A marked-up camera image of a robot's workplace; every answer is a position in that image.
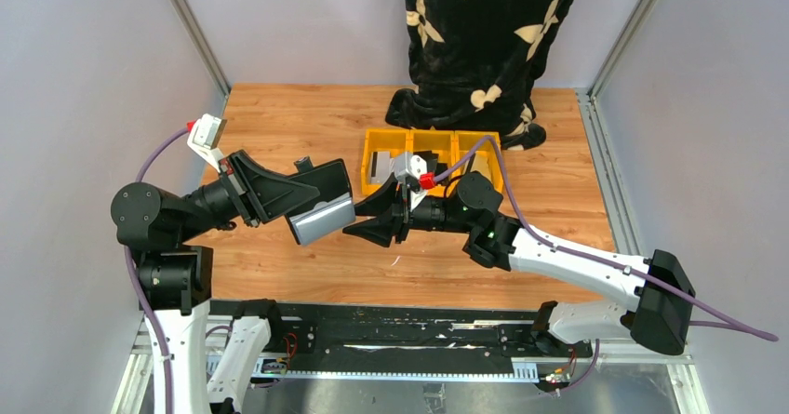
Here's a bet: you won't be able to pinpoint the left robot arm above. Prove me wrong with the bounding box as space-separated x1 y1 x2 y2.
111 151 347 413

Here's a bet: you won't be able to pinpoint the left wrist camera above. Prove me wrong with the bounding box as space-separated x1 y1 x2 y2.
187 114 227 172

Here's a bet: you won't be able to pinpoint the left yellow bin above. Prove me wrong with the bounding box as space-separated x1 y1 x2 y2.
361 128 411 196

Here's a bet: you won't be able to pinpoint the middle yellow bin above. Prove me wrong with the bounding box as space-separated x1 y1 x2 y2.
409 130 460 167

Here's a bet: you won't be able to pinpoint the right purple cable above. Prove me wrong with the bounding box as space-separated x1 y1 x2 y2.
431 133 779 394

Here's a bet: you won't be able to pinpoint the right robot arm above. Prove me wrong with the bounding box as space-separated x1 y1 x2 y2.
343 172 695 355

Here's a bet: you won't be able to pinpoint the right yellow bin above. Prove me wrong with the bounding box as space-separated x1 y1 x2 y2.
451 130 503 193

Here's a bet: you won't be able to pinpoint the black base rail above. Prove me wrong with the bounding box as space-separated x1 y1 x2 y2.
252 302 594 383

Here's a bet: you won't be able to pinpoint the beige cards in bin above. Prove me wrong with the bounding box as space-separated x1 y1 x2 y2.
464 152 493 182

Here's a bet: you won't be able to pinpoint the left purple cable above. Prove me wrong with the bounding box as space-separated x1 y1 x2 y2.
123 121 205 414

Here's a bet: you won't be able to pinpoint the yellow bin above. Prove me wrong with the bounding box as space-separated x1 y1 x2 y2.
451 130 503 193
361 128 411 196
409 130 460 167

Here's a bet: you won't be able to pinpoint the silver cards in bin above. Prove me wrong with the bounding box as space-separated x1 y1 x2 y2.
368 151 396 185

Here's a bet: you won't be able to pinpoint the purple cable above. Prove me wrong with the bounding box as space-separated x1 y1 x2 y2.
431 133 779 394
123 121 205 414

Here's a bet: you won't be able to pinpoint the black floral blanket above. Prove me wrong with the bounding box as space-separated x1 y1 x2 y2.
385 0 574 151

